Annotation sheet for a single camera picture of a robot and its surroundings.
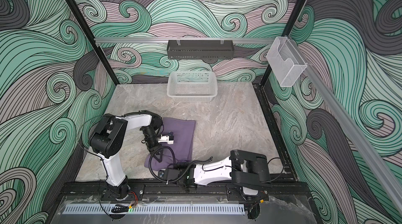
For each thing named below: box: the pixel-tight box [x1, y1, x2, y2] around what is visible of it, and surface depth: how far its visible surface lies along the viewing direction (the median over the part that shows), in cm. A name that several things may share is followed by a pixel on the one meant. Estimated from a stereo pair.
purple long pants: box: [143, 117, 196, 172], surface depth 88 cm
